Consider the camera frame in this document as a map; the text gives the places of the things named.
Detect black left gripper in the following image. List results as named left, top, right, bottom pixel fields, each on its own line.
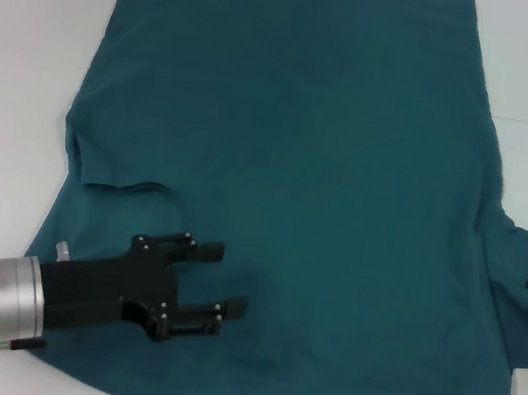
left=29, top=208, right=259, bottom=360

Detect left gripper cable with plugs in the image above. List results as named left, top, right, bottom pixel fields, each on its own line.
left=0, top=228, right=75, bottom=370

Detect teal blue t-shirt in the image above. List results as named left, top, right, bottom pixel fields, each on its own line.
left=0, top=0, right=528, bottom=395

